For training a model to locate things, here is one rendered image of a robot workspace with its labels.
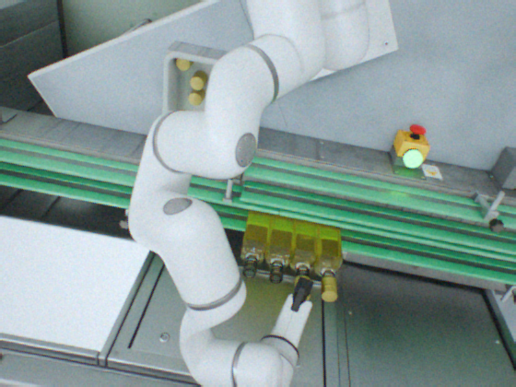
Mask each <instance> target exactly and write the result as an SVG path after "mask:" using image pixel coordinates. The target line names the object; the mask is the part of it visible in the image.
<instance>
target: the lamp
mask: <svg viewBox="0 0 516 387"><path fill-rule="evenodd" d="M403 161H404V163H405V164H406V166H407V167H409V168H416V167H417V166H418V165H420V164H421V163H422V162H423V157H422V153H421V152H420V151H419V150H418V149H417V148H409V149H407V150H406V151H405V153H404V154H403Z"/></svg>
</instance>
